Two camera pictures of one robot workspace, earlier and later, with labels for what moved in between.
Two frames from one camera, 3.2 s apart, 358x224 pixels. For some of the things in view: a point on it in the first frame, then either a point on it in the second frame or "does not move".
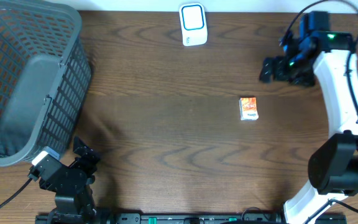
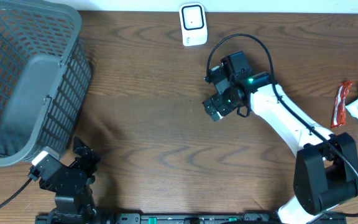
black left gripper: x=86 y=153 does not move
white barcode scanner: x=193 y=23 does not move
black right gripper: x=279 y=73 to x=222 y=107
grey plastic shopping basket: x=35 y=76 does not move
